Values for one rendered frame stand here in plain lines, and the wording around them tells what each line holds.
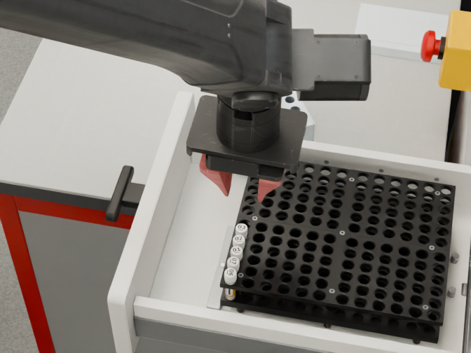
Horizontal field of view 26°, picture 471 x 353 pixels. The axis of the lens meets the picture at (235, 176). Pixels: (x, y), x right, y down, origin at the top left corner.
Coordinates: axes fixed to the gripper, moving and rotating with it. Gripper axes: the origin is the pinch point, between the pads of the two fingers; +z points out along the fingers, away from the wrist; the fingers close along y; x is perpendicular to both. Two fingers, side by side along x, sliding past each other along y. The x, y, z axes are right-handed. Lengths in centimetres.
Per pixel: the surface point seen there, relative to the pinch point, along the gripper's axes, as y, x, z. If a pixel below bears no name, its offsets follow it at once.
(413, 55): -16, -44, 22
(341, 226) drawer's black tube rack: -10.0, -2.9, 7.3
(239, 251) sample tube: -0.3, 3.3, 6.2
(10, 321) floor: 51, -32, 100
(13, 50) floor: 77, -106, 104
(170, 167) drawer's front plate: 9.1, -5.6, 6.1
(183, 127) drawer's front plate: 9.0, -11.6, 6.4
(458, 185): -21.9, -13.4, 10.2
